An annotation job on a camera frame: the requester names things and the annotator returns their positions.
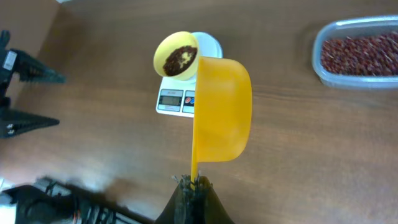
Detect clear plastic bean container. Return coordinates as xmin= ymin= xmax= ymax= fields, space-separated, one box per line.
xmin=312 ymin=14 xmax=397 ymax=90

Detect white digital kitchen scale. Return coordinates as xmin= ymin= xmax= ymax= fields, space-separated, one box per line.
xmin=155 ymin=32 xmax=223 ymax=118

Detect yellow plastic bowl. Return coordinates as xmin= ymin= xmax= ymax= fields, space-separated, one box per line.
xmin=153 ymin=31 xmax=200 ymax=81

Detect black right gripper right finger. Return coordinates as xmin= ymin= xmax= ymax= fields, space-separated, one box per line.
xmin=192 ymin=176 xmax=234 ymax=224

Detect yellow plastic measuring scoop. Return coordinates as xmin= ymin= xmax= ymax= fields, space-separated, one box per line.
xmin=190 ymin=57 xmax=252 ymax=182

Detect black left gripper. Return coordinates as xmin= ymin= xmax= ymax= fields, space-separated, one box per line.
xmin=0 ymin=30 xmax=66 ymax=139

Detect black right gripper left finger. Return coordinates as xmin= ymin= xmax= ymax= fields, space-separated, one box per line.
xmin=154 ymin=175 xmax=193 ymax=224

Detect red beans in bowl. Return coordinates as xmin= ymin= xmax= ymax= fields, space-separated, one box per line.
xmin=163 ymin=45 xmax=198 ymax=77

